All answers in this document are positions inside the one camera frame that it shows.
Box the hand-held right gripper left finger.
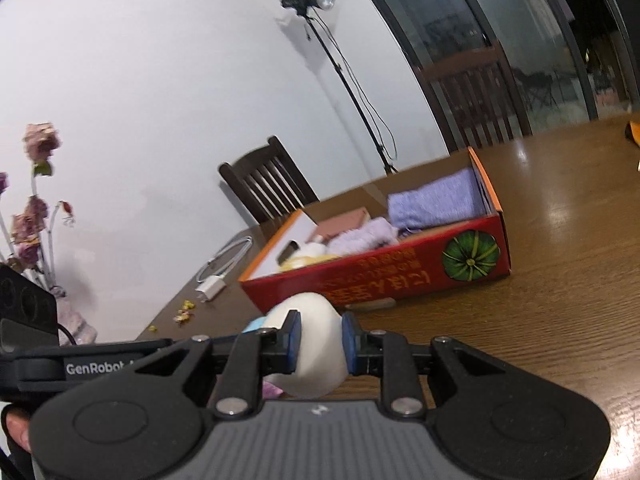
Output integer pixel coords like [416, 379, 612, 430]
[132, 310, 302, 420]

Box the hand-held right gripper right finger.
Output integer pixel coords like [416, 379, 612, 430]
[341, 312, 508, 420]

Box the white yellow plush toy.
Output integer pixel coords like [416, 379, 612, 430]
[277, 241, 342, 274]

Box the red cardboard box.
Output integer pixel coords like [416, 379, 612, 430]
[239, 147, 512, 311]

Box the lilac fluffy cloth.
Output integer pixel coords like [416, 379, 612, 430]
[327, 217, 401, 257]

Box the pink layered sponge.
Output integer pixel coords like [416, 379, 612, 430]
[312, 210, 371, 242]

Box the purple towel cloth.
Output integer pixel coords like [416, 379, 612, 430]
[387, 167, 488, 233]

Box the person's left hand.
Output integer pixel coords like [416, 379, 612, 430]
[0, 406, 31, 453]

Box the pink speckled ceramic vase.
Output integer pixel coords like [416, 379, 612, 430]
[47, 285, 98, 346]

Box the dried pink rose bouquet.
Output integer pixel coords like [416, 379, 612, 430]
[0, 122, 76, 291]

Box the white charger block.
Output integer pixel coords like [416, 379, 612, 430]
[197, 277, 227, 305]

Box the dark wooden slatted chair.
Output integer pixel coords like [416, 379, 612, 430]
[218, 135, 321, 226]

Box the brown wooden chair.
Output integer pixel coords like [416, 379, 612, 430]
[422, 40, 533, 153]

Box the dark framed sliding glass door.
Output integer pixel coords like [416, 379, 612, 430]
[345, 0, 640, 151]

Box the white charger cable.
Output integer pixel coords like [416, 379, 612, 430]
[196, 236, 253, 286]

